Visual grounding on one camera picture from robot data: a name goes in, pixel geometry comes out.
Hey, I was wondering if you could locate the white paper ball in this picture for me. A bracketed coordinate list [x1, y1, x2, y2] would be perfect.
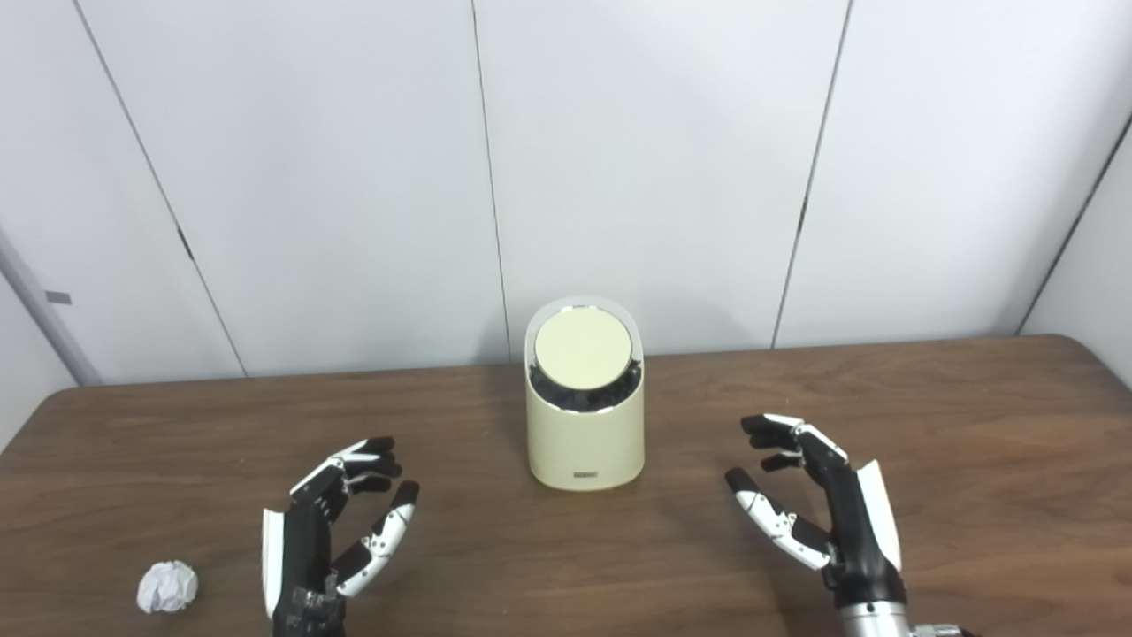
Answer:
[136, 560, 199, 614]

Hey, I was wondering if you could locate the cream-colored round bin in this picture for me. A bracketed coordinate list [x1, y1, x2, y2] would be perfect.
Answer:
[524, 296, 645, 490]

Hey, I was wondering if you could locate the black bin liner bag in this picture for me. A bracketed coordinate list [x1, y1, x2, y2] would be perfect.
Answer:
[529, 358, 641, 414]

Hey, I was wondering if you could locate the cream round bin lid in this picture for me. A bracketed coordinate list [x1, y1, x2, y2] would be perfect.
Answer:
[533, 305, 634, 390]

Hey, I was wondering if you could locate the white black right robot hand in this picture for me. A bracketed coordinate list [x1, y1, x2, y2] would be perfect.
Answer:
[725, 413, 907, 611]

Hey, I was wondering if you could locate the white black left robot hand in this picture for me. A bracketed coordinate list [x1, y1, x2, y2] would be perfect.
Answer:
[261, 436, 421, 637]

